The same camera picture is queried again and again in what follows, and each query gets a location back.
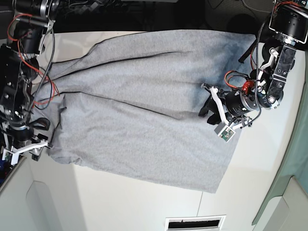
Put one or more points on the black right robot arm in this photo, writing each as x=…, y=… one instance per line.
x=23, y=84

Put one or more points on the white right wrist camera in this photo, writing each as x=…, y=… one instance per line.
x=10, y=156

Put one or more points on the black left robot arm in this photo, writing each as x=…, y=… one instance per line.
x=272, y=57

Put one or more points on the grey t-shirt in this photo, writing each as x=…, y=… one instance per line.
x=130, y=107

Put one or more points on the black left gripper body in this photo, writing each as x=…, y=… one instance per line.
x=242, y=101

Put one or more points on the white vent grille slot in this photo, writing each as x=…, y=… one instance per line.
x=207, y=223

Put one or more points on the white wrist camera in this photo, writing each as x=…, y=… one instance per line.
x=10, y=156
x=225, y=132

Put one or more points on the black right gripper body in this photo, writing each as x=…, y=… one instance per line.
x=23, y=138

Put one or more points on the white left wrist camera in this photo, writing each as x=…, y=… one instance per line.
x=225, y=132

